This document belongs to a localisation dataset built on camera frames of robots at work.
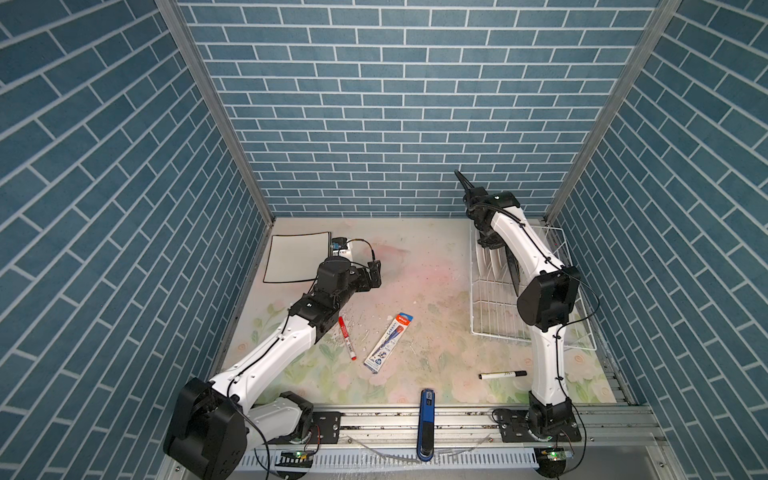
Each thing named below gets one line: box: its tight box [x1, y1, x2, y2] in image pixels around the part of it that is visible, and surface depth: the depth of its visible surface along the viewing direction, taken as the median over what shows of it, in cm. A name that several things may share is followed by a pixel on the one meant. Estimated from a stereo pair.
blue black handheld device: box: [417, 388, 436, 462], surface depth 75 cm
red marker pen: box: [338, 316, 357, 361], surface depth 90 cm
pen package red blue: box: [363, 312, 414, 374], surface depth 88 cm
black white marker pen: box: [478, 370, 528, 380], surface depth 84 cm
